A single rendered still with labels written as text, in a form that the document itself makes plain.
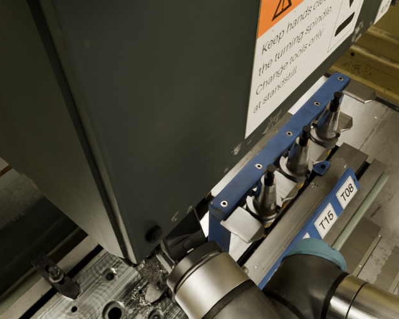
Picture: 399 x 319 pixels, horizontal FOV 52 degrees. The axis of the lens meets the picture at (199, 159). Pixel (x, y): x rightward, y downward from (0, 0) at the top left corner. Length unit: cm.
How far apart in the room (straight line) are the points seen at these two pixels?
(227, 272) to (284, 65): 23
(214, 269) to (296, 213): 73
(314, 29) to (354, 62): 123
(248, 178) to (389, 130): 82
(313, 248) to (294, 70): 32
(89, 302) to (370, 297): 61
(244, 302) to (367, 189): 86
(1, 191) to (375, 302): 88
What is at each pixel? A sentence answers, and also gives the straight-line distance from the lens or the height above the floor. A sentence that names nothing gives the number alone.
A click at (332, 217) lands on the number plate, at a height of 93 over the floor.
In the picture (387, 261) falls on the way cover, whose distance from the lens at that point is 136.
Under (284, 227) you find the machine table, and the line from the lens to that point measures 111.
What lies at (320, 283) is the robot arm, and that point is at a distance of 54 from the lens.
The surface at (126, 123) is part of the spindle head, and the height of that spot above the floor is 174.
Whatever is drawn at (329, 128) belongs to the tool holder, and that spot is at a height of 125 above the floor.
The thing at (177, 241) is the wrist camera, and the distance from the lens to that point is 44.
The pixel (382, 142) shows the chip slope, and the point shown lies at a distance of 150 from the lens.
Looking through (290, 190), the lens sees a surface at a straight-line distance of 79.
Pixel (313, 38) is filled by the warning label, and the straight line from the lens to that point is 30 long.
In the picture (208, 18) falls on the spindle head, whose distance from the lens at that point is 18.
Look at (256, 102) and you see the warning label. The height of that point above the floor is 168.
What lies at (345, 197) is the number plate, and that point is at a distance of 116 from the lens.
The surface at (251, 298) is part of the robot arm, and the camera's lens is 43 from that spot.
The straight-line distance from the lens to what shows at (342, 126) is 92.
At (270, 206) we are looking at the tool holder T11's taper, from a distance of 74.
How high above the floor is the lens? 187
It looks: 53 degrees down
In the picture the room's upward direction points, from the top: 1 degrees counter-clockwise
